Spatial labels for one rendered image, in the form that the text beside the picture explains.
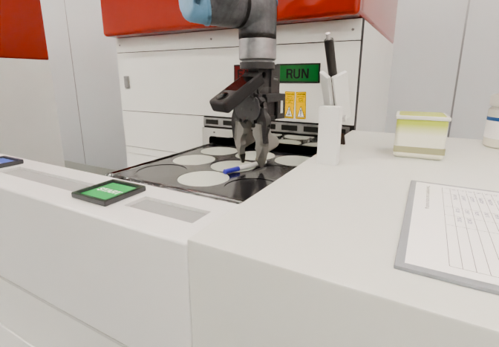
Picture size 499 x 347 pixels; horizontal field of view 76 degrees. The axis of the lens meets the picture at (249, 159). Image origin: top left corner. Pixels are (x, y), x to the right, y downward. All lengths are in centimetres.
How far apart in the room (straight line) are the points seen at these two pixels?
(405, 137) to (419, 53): 175
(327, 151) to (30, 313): 46
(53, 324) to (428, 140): 58
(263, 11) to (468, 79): 178
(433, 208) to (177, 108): 86
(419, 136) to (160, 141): 83
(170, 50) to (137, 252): 84
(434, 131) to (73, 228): 50
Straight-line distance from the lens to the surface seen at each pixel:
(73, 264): 41
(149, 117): 116
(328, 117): 47
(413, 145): 56
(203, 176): 64
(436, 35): 230
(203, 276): 27
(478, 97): 231
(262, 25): 65
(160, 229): 30
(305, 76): 85
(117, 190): 40
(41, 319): 54
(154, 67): 113
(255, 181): 61
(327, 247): 26
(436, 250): 28
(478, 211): 37
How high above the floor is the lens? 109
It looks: 14 degrees down
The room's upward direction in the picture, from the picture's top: straight up
